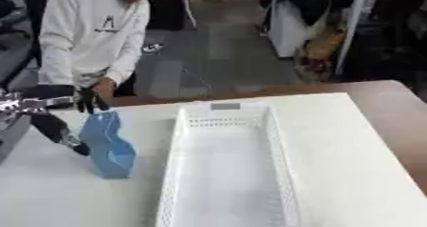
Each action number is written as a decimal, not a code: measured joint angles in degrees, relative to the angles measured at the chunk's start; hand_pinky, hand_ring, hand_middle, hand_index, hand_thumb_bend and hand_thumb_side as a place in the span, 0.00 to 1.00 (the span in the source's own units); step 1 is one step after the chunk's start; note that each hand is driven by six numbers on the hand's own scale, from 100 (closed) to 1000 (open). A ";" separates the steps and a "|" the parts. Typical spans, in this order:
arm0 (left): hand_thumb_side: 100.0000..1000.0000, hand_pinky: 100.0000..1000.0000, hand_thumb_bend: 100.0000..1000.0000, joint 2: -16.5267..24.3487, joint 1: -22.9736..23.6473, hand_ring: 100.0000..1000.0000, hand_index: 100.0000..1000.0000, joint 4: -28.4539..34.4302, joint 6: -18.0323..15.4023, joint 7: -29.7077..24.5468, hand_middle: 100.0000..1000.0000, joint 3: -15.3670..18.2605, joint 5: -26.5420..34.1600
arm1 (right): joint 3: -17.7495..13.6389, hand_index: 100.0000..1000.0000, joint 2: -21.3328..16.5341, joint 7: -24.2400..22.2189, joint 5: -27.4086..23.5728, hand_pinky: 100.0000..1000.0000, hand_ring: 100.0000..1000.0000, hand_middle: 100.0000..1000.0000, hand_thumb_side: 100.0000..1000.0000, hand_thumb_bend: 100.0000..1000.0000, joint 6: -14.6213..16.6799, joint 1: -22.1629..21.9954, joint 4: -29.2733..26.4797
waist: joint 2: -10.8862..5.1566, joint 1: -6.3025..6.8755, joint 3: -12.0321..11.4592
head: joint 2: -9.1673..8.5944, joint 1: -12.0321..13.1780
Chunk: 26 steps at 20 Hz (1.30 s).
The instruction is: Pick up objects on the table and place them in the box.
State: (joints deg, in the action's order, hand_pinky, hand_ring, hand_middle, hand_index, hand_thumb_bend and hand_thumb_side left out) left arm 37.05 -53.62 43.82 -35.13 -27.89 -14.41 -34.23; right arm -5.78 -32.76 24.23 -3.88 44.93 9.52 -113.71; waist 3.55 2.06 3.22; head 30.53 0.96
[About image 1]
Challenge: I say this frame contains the person's left hand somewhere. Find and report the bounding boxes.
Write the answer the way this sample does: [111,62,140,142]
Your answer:
[90,76,119,100]

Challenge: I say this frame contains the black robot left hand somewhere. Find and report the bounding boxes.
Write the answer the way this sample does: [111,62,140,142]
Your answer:
[21,83,112,157]

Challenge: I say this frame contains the blue faceted vase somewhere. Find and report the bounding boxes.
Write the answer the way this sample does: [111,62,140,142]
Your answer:
[76,111,139,179]

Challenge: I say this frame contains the person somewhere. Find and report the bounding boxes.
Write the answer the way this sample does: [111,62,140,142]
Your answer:
[36,0,159,99]

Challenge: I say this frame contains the white and black shoe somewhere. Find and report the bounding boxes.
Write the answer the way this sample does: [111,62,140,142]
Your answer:
[141,42,166,53]

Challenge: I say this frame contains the black office chair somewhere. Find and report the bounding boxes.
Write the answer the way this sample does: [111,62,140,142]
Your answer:
[0,0,42,86]

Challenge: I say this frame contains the white perforated plastic basket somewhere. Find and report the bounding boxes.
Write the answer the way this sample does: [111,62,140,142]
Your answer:
[153,102,306,227]

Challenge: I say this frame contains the white cabinet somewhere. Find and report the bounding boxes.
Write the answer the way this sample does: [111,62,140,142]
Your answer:
[265,0,314,59]

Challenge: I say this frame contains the yellow and red bag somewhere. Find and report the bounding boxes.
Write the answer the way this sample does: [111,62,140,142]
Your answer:
[292,24,351,83]

